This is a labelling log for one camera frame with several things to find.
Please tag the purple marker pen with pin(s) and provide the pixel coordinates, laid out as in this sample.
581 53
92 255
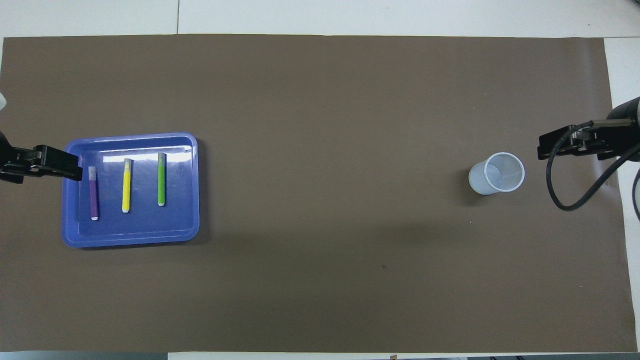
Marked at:
93 197

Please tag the translucent plastic cup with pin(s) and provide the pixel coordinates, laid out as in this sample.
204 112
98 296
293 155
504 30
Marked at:
487 182

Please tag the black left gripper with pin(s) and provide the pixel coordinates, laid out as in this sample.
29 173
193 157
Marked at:
15 165

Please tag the green marker pen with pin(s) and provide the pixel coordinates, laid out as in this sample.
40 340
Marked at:
161 182

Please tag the yellow marker pen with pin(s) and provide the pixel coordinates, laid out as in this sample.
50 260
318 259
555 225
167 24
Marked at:
127 190

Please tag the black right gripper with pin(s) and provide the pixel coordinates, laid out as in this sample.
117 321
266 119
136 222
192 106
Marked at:
615 137

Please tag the blue plastic tray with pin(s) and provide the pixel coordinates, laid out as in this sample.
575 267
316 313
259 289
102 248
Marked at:
145 225

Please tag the brown table mat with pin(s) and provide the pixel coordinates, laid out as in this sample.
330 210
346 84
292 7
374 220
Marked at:
320 125

